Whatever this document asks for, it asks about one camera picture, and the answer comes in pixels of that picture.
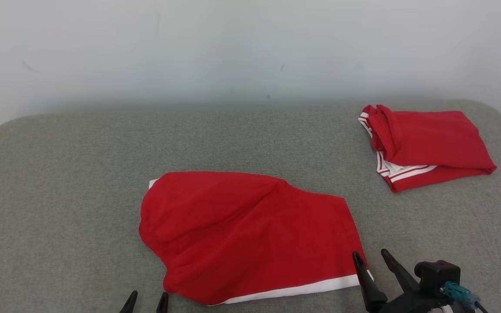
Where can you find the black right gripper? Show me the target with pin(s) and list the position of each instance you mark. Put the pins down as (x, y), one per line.
(407, 304)

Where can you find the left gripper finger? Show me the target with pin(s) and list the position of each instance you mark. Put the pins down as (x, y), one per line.
(163, 304)
(131, 304)

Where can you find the red shorts white hem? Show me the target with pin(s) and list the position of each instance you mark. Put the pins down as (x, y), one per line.
(242, 226)

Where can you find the red basketball jersey striped trim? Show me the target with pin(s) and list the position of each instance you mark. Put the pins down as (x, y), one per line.
(433, 139)

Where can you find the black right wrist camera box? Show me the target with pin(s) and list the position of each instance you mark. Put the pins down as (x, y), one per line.
(437, 274)

